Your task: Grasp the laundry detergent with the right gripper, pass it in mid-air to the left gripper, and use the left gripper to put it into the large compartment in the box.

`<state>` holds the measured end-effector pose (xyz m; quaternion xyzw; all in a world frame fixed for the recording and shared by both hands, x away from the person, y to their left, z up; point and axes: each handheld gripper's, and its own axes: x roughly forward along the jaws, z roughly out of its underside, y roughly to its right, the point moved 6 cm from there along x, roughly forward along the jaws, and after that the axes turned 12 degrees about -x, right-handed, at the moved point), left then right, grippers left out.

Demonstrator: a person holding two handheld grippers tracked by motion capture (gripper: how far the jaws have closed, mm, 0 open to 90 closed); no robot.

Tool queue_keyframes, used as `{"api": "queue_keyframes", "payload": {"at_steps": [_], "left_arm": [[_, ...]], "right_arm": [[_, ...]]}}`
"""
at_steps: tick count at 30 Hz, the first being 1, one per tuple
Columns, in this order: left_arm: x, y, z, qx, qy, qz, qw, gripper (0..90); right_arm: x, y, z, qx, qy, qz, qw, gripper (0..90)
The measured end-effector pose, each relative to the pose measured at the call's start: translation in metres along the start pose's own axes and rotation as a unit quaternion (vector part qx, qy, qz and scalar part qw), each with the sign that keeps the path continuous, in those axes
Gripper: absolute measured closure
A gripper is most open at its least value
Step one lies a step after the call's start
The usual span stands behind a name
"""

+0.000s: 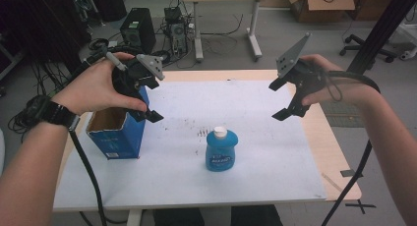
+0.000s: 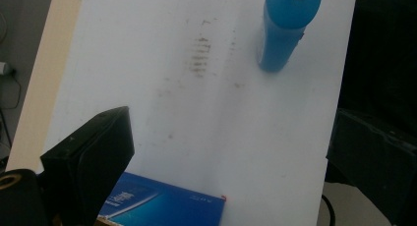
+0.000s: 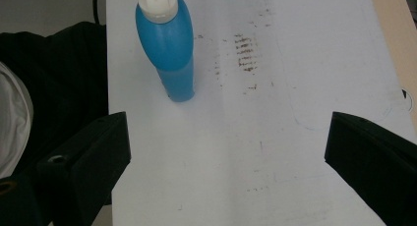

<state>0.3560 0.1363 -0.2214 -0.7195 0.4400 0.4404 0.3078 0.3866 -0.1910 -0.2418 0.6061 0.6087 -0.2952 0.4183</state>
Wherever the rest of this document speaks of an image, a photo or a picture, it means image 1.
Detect black metal stand pole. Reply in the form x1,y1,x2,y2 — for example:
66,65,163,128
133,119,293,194
346,0,417,76

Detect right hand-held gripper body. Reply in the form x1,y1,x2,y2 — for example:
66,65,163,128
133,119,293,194
275,31,329,120

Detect loose floor cables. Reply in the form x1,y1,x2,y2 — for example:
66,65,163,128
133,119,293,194
199,13,246,57

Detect blue bottle with white cap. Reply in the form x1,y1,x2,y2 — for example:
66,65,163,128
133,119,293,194
205,126,240,173

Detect open cardboard box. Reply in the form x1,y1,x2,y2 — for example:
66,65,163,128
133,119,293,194
286,0,356,24

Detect white table mat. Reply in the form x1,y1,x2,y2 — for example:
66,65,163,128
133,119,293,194
52,80,328,211

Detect black wristwatch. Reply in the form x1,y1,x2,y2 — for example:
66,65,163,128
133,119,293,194
27,94,82,133

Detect person's left hand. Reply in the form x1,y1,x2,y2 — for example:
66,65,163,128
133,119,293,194
52,51,149,117

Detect black tape strip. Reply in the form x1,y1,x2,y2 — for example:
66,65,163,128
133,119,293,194
339,168,365,179

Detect small black box device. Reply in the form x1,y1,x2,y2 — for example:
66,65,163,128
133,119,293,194
163,6,183,24

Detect black office chair base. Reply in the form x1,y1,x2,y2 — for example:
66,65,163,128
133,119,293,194
338,33,398,64

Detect grey computer tower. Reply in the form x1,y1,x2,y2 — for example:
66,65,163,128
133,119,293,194
168,20,189,56

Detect wooden table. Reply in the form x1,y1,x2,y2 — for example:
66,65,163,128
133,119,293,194
52,69,363,226

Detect blue cardboard box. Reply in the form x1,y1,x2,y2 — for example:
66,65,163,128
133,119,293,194
86,85,150,161

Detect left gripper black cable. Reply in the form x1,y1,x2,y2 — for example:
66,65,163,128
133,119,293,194
68,130,108,226

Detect silver cable plug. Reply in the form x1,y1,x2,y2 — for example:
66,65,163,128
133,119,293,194
104,51,128,72

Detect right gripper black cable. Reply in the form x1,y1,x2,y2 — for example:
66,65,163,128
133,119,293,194
313,68,382,226

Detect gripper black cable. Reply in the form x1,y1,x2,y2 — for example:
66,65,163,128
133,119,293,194
68,130,108,226
313,68,382,226

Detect black tape cross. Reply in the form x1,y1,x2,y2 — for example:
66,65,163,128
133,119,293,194
344,198,378,216

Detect person's right hand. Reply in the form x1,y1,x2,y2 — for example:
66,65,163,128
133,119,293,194
299,53,379,108

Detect black computer tower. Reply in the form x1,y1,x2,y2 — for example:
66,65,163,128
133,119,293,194
119,7,157,55

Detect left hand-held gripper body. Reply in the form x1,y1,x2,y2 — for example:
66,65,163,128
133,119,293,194
111,53,165,123

